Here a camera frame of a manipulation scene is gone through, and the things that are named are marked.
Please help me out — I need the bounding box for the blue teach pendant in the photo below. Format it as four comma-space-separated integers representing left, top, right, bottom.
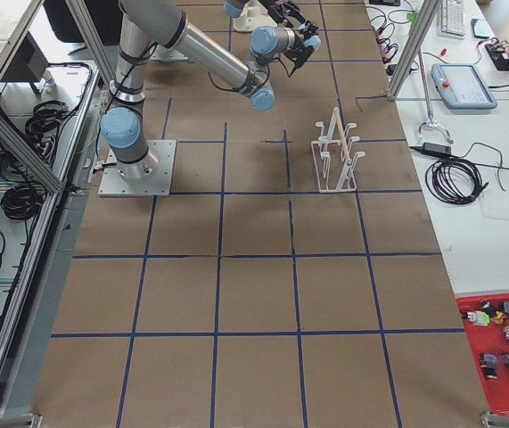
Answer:
431, 63, 497, 111

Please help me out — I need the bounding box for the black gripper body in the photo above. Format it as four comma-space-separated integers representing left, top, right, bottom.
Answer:
287, 33, 313, 67
265, 0, 289, 22

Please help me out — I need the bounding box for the white keyboard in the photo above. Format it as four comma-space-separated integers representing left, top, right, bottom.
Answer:
439, 0, 466, 39

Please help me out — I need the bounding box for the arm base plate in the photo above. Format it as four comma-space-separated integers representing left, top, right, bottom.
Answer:
99, 139, 177, 197

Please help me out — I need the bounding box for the aluminium frame post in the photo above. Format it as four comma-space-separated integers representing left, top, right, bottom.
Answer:
387, 0, 439, 101

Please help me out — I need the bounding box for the white wire cup rack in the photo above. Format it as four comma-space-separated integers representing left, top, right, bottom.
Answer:
310, 107, 366, 193

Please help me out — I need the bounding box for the black power adapter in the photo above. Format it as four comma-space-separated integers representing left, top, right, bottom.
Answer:
409, 142, 452, 158

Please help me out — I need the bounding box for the coiled black cable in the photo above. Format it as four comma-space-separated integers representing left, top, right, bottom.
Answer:
430, 158, 489, 205

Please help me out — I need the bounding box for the light blue cup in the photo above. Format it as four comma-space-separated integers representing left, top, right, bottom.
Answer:
304, 35, 321, 51

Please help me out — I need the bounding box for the red parts tray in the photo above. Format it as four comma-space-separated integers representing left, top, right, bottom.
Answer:
456, 292, 509, 416

